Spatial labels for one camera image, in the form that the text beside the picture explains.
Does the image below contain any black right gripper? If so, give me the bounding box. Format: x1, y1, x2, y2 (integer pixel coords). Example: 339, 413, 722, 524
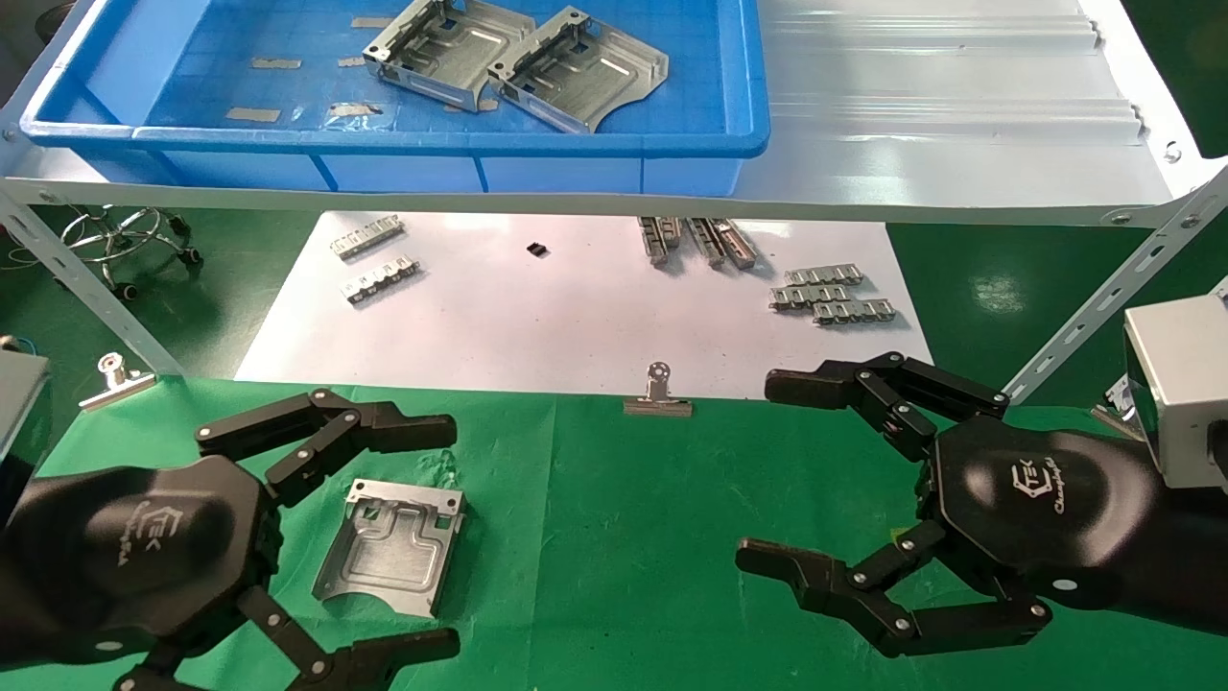
736, 351, 1167, 659

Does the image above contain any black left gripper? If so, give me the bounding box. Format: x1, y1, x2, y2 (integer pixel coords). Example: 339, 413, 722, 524
19, 454, 462, 691

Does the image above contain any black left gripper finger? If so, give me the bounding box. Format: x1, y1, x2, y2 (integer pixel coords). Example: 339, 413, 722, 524
195, 387, 459, 510

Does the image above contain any silver sheet metal bracket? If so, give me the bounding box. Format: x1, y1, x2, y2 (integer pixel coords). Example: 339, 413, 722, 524
312, 479, 467, 618
363, 0, 538, 114
487, 6, 670, 134

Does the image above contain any silver binder clip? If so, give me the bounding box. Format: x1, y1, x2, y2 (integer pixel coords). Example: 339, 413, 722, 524
1091, 374, 1147, 442
79, 352, 156, 414
624, 361, 694, 417

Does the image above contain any green table cloth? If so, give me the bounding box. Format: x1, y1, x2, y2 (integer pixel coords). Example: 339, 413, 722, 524
0, 377, 1228, 691

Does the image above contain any white paper sheet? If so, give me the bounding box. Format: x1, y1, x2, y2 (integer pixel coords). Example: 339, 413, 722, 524
234, 211, 936, 400

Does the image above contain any chrome stool base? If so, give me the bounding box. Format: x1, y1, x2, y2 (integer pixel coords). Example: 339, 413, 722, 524
59, 204, 202, 300

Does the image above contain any blue plastic bin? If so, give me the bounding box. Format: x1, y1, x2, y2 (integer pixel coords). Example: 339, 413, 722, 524
19, 0, 771, 196

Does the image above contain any slotted grey angle strut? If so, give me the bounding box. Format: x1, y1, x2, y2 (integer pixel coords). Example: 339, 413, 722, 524
0, 187, 185, 377
1003, 165, 1228, 404

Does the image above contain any white metal shelf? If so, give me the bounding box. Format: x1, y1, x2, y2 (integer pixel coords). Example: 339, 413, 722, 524
0, 0, 1228, 228

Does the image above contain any grey metal rail pair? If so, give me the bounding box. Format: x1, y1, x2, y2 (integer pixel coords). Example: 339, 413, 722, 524
638, 217, 684, 267
687, 218, 759, 271

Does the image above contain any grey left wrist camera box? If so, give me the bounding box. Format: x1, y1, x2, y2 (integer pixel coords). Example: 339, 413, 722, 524
0, 336, 51, 481

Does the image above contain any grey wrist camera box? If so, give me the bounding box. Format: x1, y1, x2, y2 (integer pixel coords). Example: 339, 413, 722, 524
0, 336, 51, 481
1122, 293, 1228, 490

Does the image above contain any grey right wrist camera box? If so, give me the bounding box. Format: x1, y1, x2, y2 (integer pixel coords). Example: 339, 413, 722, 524
1122, 293, 1228, 490

